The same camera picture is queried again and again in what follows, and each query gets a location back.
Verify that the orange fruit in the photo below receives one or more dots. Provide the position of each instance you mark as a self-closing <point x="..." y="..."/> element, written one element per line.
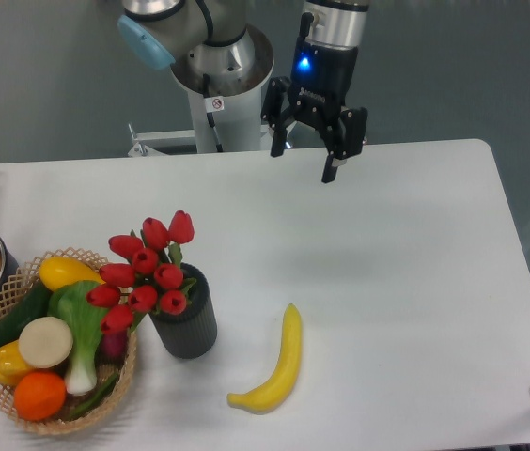
<point x="39" y="395"/>

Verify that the green cucumber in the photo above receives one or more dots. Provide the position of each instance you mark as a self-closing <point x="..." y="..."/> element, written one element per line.
<point x="33" y="305"/>

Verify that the beige round disc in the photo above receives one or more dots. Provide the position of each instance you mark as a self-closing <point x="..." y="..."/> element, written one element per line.
<point x="45" y="342"/>

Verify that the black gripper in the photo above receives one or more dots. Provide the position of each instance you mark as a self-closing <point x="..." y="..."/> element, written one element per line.
<point x="319" y="82"/>

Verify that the red tulip bouquet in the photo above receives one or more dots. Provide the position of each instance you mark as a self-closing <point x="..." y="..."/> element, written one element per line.
<point x="150" y="280"/>

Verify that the green bean pod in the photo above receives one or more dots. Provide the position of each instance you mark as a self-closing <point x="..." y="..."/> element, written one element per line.
<point x="101" y="393"/>

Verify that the woven wicker basket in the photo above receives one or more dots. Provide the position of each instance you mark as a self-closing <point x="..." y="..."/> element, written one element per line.
<point x="11" y="293"/>

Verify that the yellow squash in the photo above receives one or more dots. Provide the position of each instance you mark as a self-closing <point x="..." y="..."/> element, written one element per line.
<point x="59" y="272"/>

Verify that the yellow banana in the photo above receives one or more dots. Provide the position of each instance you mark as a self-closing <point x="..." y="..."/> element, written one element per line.
<point x="272" y="393"/>

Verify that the purple red onion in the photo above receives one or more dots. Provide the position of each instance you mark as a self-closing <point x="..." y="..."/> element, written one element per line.
<point x="114" y="346"/>

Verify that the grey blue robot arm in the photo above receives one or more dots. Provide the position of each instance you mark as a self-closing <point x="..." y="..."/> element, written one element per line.
<point x="225" y="65"/>

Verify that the green bok choy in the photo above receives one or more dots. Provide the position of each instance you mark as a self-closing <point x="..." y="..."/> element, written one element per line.
<point x="69" y="304"/>

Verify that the dark grey ribbed vase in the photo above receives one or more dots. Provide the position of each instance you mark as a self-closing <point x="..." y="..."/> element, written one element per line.
<point x="193" y="332"/>

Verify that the yellow bell pepper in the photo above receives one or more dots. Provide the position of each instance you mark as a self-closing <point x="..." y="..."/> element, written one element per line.
<point x="13" y="367"/>

